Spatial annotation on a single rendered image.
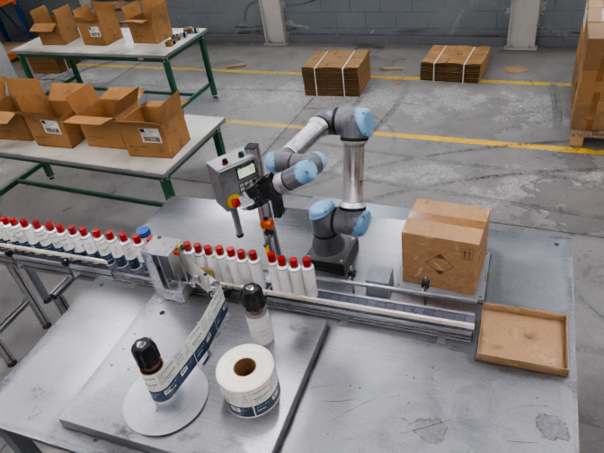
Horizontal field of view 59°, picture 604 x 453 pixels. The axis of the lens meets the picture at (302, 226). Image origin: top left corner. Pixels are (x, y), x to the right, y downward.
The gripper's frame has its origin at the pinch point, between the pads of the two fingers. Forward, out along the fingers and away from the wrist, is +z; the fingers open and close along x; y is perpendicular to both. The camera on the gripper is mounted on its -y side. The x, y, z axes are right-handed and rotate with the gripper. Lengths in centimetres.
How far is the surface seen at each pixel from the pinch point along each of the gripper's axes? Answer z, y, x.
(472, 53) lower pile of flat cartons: 21, -118, -454
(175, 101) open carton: 112, 40, -134
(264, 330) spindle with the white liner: 5.3, -36.2, 27.9
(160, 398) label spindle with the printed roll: 31, -27, 61
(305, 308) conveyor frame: 8, -50, 3
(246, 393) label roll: -1, -37, 56
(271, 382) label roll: -4, -42, 48
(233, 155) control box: -0.8, 16.4, -12.9
